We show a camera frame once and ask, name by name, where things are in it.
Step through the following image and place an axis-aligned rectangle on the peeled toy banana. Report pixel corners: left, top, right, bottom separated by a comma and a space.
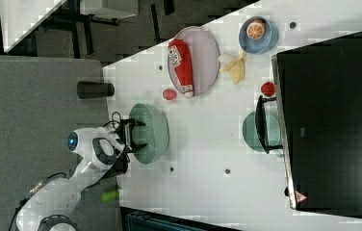
219, 50, 246, 85

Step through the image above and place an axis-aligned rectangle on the green ladle handle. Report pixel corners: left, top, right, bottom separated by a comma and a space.
101, 190, 119, 203

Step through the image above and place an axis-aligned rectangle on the small red strawberry toy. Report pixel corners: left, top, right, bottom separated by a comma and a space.
261, 82, 275, 97

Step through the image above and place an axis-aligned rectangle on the mint green plastic strainer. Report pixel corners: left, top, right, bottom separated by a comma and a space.
129, 103, 169, 165

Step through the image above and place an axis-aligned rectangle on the red ketchup bottle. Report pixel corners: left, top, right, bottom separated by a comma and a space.
168, 38, 194, 97

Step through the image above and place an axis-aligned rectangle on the black toaster oven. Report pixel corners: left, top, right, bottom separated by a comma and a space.
271, 31, 362, 218

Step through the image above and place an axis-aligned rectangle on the white side table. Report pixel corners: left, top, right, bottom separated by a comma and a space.
0, 0, 66, 53

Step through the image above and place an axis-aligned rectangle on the orange slice toy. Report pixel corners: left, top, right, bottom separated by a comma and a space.
246, 19, 266, 39

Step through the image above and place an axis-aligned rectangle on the blue metal frame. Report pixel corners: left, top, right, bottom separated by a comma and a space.
120, 207, 238, 231

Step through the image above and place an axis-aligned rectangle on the grey oval plate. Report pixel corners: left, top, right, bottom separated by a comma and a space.
168, 27, 219, 97

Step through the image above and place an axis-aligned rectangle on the black cylinder cup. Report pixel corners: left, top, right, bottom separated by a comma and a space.
77, 81, 115, 99

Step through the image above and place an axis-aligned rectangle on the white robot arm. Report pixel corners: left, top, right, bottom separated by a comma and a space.
14, 118, 145, 231

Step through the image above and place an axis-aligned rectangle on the small mint green bowl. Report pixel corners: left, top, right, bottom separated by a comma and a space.
242, 112, 281, 152

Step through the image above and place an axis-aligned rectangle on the blue cup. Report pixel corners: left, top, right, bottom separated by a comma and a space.
239, 16, 278, 54

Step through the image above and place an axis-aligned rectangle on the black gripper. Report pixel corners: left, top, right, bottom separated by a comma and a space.
116, 118, 147, 153

